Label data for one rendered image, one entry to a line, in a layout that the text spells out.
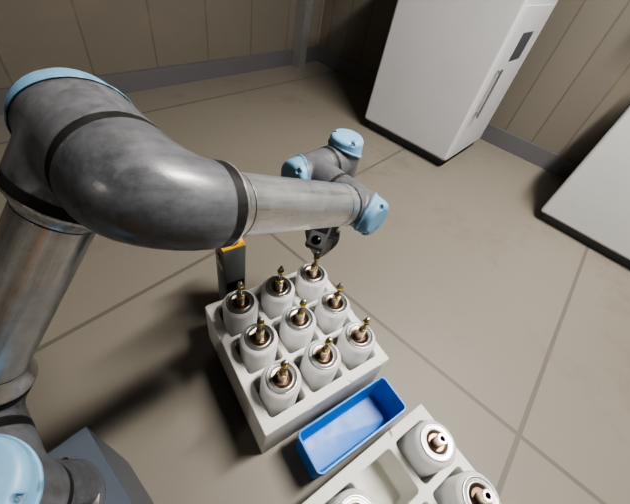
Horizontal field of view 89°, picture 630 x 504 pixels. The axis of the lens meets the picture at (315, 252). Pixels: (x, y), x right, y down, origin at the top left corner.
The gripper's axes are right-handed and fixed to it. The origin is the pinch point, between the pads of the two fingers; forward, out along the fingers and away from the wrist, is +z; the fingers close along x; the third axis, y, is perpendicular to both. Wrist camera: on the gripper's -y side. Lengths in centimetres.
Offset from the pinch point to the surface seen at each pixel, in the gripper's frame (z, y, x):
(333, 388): 16.4, -27.7, -15.5
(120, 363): 34, -35, 45
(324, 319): 12.3, -11.6, -7.8
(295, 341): 13.0, -20.7, -2.3
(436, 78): -12, 151, -26
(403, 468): 17, -39, -35
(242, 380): 16.4, -33.8, 6.9
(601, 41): -42, 197, -110
